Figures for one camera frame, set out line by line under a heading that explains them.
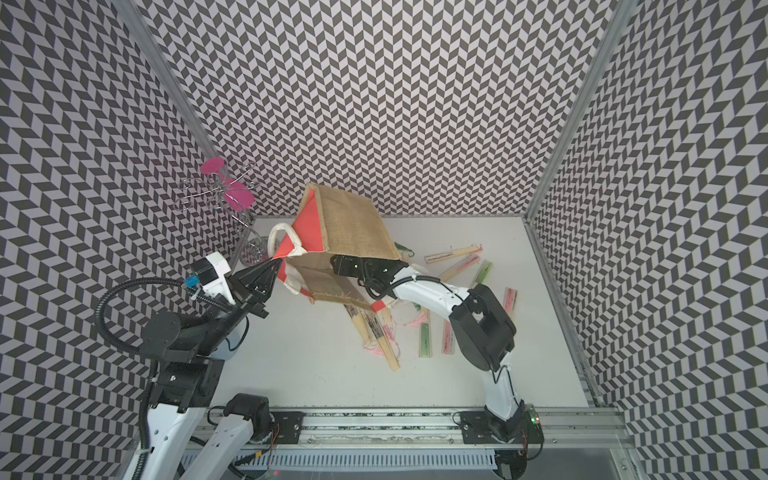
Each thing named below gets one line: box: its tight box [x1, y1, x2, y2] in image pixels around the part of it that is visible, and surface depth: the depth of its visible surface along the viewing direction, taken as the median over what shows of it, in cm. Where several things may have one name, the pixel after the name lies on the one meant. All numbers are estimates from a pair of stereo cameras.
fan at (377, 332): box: [350, 304, 400, 372], surface depth 90 cm
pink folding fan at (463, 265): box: [439, 254, 481, 282], surface depth 104 cm
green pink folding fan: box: [412, 304, 432, 358], surface depth 91 cm
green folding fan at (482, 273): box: [470, 259, 493, 289], surface depth 102 cm
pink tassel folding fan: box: [424, 244, 483, 264], surface depth 107 cm
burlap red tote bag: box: [268, 182, 401, 313], surface depth 64 cm
